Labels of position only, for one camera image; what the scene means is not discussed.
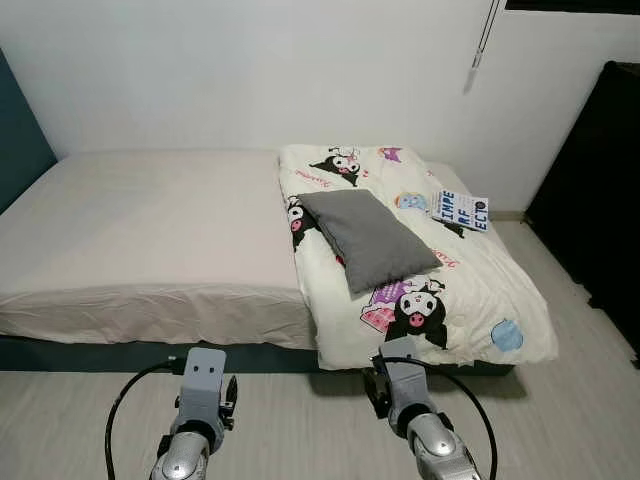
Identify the cream cartoon print quilt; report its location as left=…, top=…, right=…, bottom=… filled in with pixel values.
left=275, top=143, right=559, bottom=371

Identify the dark blue bed base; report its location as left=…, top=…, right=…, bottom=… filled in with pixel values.
left=0, top=335, right=516, bottom=377

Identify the mattress with beige sheet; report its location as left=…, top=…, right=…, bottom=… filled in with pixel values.
left=0, top=148, right=481, bottom=351

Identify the white book with blue letters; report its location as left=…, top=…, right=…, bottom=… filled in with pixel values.
left=430, top=187, right=489, bottom=234

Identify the blue fabric headboard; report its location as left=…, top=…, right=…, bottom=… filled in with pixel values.
left=0, top=45, right=59, bottom=216

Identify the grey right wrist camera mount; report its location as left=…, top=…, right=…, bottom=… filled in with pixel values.
left=378, top=340, right=429, bottom=413

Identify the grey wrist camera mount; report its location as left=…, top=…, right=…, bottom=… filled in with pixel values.
left=180, top=347, right=227, bottom=426
left=378, top=340, right=429, bottom=413

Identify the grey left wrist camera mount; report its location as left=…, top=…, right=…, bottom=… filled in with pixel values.
left=180, top=347, right=227, bottom=426

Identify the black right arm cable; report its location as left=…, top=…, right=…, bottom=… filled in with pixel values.
left=375, top=353, right=498, bottom=480

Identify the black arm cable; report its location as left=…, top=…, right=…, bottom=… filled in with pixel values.
left=105, top=358, right=191, bottom=480
left=375, top=353, right=498, bottom=480

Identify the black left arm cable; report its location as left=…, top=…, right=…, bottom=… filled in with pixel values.
left=105, top=358, right=191, bottom=480

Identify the black wall panel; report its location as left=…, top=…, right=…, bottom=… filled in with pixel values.
left=505, top=0, right=640, bottom=13

